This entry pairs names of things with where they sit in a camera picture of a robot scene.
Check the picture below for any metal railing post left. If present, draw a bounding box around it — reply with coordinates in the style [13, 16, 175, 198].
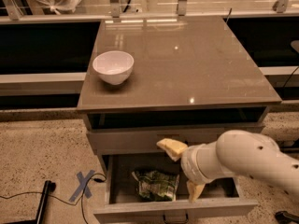
[2, 0, 23, 21]

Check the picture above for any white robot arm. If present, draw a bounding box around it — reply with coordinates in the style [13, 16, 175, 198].
[157, 130, 299, 203]

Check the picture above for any blue tape cross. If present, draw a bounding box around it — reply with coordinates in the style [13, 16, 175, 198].
[69, 170, 95, 203]

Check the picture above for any black middle drawer handle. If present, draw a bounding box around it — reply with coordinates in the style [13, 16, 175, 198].
[163, 214, 189, 224]

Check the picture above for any grey drawer cabinet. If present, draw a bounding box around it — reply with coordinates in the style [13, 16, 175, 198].
[76, 15, 283, 224]

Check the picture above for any white bowl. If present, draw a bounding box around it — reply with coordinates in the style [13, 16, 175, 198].
[93, 50, 135, 85]

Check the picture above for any open middle drawer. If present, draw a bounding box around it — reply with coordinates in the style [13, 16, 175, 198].
[94, 152, 257, 224]

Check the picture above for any black object bottom right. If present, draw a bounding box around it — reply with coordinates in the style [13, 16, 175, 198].
[275, 211, 299, 224]

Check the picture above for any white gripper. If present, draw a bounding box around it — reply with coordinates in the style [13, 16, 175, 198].
[157, 138, 233, 203]

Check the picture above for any metal railing post middle-left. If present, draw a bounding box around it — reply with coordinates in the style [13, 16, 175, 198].
[109, 0, 121, 18]

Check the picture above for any black floor cable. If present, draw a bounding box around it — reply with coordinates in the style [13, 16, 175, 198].
[0, 172, 107, 224]

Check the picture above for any green jalapeno chip bag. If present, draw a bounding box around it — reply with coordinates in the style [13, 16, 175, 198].
[132, 170, 179, 202]

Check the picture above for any metal railing post middle-right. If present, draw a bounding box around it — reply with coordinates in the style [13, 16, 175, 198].
[177, 0, 187, 16]

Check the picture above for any black stand leg left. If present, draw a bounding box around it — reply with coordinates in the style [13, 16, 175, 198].
[6, 180, 56, 224]

